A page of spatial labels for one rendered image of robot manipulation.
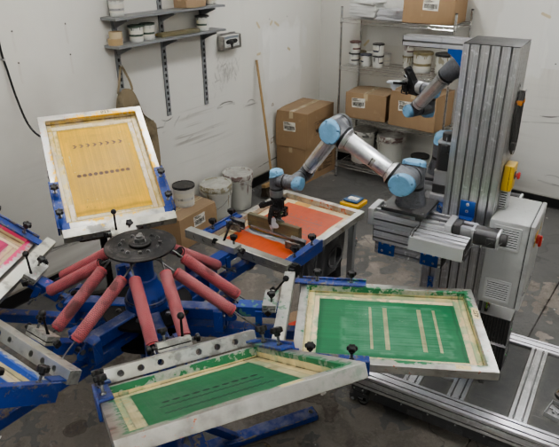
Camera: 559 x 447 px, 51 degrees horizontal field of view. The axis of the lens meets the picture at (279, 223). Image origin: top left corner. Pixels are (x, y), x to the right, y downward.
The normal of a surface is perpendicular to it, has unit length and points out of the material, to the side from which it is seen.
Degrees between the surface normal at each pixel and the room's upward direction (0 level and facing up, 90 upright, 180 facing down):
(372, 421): 0
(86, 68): 90
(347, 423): 0
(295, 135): 90
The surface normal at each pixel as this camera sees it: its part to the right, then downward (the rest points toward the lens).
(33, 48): 0.80, 0.25
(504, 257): -0.52, 0.38
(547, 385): 0.00, -0.90
